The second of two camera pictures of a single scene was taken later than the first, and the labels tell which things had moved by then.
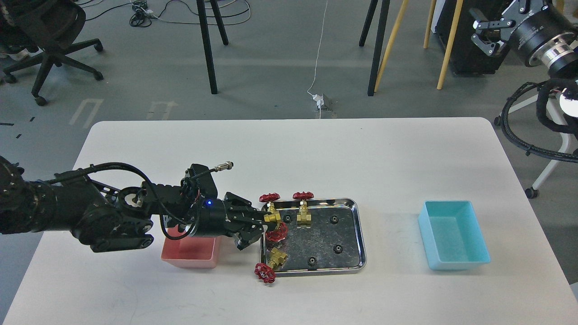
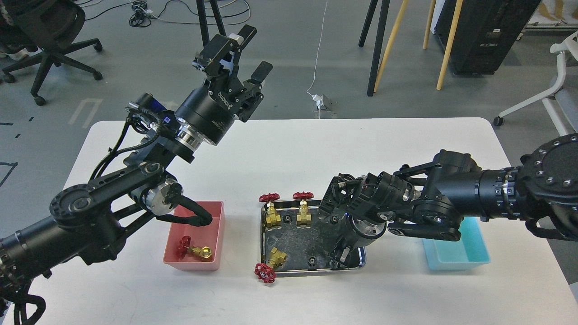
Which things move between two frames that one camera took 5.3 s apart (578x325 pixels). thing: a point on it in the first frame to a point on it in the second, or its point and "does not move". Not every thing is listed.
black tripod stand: x=204 y=26 does not move
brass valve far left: x=273 y=215 does not move
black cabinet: x=467 y=57 does not move
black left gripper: x=211 y=216 to x=208 y=111
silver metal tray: x=336 y=243 does not move
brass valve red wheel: x=279 y=234 to x=203 y=253
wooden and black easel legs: x=383 y=15 does not move
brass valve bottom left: x=266 y=272 does not move
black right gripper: x=547 y=37 to x=357 y=232
